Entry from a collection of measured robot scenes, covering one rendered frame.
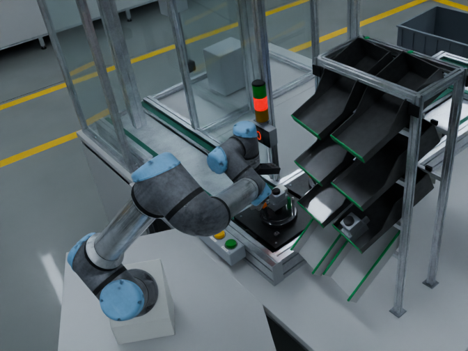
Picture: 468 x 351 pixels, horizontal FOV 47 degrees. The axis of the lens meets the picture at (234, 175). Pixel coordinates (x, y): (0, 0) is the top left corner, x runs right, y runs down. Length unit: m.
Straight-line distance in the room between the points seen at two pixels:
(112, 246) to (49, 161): 3.07
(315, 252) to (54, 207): 2.54
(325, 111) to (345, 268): 0.53
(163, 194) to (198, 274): 0.78
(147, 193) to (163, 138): 1.38
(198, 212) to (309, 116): 0.45
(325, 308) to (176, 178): 0.81
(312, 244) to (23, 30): 5.21
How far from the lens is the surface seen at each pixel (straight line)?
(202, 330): 1.87
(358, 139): 1.43
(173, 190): 1.28
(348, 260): 1.76
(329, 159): 1.60
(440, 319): 1.89
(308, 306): 1.88
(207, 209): 1.29
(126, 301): 1.58
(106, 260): 1.56
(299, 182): 2.18
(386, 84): 1.40
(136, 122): 2.79
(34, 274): 3.58
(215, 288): 1.97
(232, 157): 1.65
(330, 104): 1.53
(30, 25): 6.58
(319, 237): 1.83
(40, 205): 4.10
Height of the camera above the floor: 2.33
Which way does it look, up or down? 37 degrees down
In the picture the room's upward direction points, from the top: 9 degrees counter-clockwise
